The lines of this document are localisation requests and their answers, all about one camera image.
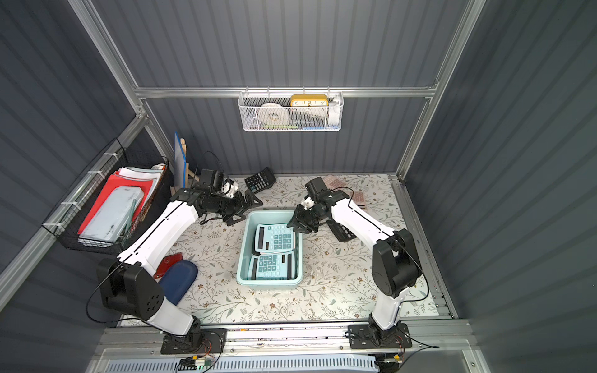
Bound blue calculator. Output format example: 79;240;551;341
248;252;295;281
254;224;296;254

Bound mint green storage box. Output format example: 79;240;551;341
236;210;303;290

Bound black calculator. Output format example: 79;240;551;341
244;167;277;194
326;220;357;242

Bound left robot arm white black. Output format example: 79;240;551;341
96;188;263;337

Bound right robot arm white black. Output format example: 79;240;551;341
287;190;423;333

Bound pink calculator back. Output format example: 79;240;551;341
323;175;346;190

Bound wooden easel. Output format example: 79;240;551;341
170;161;199;195

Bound blue framed whiteboard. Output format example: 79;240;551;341
174;132;188;189

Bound red stapler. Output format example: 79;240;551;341
153;253;183;279

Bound white papers in basket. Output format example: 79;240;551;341
115;163;167;219

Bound navy blue case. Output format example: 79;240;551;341
159;260;198;306

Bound white tape roll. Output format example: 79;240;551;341
257;103;289;126

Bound red folder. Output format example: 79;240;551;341
77;173;155;240

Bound yellow clock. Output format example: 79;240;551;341
291;93;329;107

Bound small circuit board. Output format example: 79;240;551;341
175;356;212;371

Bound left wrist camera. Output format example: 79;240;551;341
196;169;239;198

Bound white wire wall basket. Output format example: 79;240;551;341
238;90;345;132

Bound black wire side basket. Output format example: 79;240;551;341
43;141;174;255

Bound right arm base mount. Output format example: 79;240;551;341
345;323;413;350

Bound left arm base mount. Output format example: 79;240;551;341
160;328;227;355

